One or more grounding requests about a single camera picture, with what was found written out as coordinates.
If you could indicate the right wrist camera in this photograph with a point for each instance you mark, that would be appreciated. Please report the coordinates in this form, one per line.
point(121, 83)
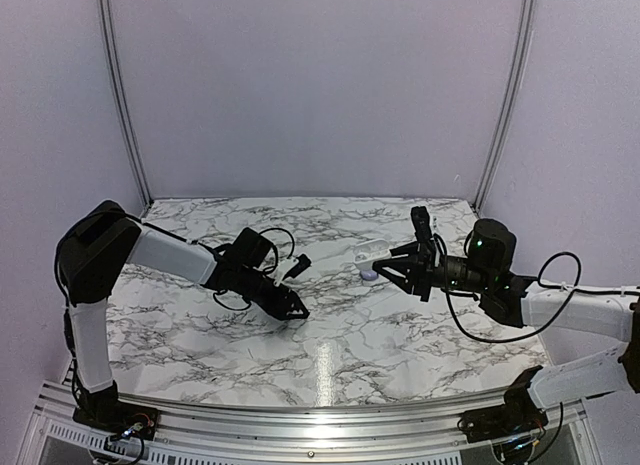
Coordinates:
point(421, 222)

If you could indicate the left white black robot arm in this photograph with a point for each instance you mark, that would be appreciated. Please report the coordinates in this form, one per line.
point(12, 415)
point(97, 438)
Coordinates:
point(91, 256)

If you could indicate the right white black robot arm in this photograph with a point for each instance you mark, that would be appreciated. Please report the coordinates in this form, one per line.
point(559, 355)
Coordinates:
point(519, 301)

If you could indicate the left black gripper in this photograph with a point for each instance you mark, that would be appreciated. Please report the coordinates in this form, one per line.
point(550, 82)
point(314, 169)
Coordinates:
point(274, 307)

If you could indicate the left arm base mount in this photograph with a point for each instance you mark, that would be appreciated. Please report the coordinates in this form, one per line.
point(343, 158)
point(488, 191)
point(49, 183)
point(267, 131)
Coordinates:
point(104, 410)

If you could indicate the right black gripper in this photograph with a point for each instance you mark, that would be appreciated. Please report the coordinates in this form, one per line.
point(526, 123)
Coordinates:
point(420, 269)

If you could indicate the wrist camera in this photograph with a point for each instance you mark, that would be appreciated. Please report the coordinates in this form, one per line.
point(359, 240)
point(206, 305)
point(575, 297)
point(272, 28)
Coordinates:
point(421, 222)
point(292, 267)

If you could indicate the aluminium corner post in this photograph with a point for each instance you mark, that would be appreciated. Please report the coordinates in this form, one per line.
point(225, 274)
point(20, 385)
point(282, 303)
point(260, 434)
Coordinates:
point(513, 86)
point(117, 85)

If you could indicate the left aluminium corner post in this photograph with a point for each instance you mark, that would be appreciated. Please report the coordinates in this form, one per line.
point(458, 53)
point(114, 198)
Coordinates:
point(117, 85)

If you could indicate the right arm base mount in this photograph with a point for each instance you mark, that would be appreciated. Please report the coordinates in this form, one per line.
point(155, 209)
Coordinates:
point(517, 414)

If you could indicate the purple earbud charging case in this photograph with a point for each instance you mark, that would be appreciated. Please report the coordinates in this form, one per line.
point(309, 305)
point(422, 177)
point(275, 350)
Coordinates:
point(369, 275)

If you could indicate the aluminium front rail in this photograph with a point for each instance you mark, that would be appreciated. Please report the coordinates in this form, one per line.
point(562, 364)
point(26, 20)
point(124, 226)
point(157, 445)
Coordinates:
point(422, 432)

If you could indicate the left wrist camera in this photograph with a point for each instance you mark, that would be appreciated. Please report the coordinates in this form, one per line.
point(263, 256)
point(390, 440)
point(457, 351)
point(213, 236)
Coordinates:
point(292, 267)

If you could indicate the right aluminium corner post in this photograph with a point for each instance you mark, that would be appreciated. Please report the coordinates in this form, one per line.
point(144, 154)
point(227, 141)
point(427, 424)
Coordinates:
point(513, 86)

